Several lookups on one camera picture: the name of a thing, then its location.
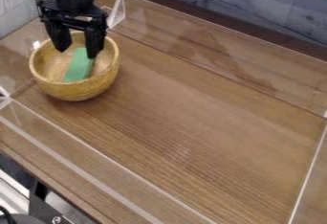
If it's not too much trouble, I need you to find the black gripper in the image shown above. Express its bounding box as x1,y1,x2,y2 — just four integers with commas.
38,0,109,59

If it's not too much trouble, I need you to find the green stick block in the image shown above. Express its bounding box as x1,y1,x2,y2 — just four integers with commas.
65,47,95,82

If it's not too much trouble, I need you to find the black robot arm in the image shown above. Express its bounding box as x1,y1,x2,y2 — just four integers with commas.
38,0,107,58

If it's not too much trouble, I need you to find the wooden bowl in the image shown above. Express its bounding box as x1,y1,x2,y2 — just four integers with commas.
29,31,121,101

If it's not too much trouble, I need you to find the clear acrylic corner bracket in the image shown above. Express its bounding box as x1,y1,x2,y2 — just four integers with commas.
102,0,126,30

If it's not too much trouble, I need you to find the clear acrylic left bracket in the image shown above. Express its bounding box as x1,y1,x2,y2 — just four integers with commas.
0,85,13,110

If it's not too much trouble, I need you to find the black table leg frame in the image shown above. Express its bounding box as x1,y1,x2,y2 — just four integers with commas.
29,182,74,224

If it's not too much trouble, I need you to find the black cable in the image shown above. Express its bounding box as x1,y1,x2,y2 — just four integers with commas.
0,205,17,224

